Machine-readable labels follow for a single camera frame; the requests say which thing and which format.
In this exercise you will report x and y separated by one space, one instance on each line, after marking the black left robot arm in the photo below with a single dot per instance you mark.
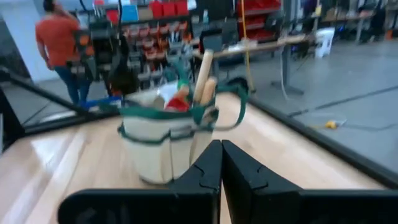
124 77

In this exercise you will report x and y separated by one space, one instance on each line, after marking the person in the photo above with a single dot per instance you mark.
57 37

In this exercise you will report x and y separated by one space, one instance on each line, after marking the storage rack with red bins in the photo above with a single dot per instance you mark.
168 7

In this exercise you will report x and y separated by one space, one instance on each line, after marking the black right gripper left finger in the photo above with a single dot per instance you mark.
155 205

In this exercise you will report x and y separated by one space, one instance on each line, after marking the cream green canvas gardening bag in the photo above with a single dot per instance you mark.
155 155

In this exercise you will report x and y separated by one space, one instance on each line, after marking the white bin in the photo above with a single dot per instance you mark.
325 42

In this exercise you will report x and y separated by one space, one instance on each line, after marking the black aluminium table frame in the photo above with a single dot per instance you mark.
342 152

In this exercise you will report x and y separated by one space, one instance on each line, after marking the red black gardening glove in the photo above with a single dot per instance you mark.
177 105

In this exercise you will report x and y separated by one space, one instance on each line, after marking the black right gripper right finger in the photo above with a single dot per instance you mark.
295 207

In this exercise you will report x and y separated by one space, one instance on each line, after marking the wooden top workbench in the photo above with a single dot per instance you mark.
264 46

